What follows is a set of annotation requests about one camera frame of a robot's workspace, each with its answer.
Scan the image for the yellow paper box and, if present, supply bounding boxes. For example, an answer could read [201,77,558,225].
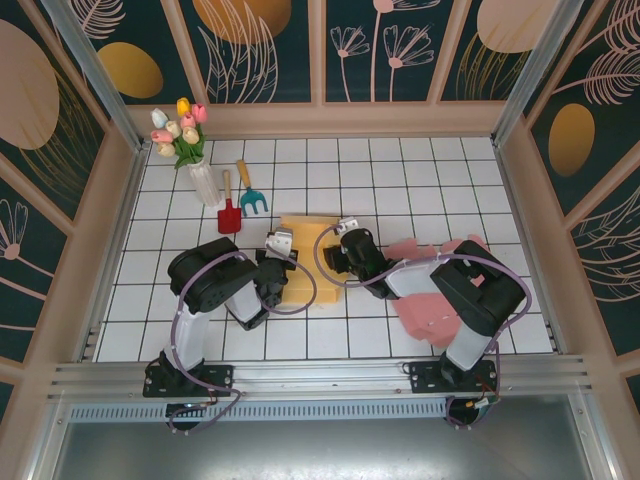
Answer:
[278,214,344,306]

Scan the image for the pink paper box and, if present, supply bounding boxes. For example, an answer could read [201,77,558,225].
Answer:
[382,234,491,350]

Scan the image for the red toy shovel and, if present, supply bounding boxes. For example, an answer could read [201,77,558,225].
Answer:
[216,169,244,235]

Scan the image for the teal toy rake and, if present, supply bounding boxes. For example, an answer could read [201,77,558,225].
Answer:
[235,159,270,218]

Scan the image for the white ribbed vase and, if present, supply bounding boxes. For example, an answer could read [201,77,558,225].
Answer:
[187,158,223,207]

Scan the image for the green tulip stems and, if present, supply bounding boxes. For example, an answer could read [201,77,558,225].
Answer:
[172,124,207,171]

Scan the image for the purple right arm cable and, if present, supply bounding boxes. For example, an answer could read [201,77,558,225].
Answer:
[312,223,531,431]

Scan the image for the aluminium mounting rail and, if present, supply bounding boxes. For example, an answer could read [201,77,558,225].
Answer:
[47,352,596,401]

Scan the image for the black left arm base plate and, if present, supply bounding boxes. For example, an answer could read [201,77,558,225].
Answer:
[143,363,236,399]

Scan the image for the slotted metal cable duct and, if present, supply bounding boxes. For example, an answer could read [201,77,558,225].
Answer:
[67,402,449,421]

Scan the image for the aluminium side rail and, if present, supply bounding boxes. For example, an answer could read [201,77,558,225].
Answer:
[74,142,151,364]
[492,142,569,354]

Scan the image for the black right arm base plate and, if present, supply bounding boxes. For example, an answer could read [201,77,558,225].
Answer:
[408,359,501,396]

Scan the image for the green circuit board with wires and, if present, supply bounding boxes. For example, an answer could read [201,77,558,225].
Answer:
[464,392,504,416]

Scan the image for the aluminium frame post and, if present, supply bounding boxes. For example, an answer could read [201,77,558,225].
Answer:
[42,0,149,154]
[492,0,581,146]

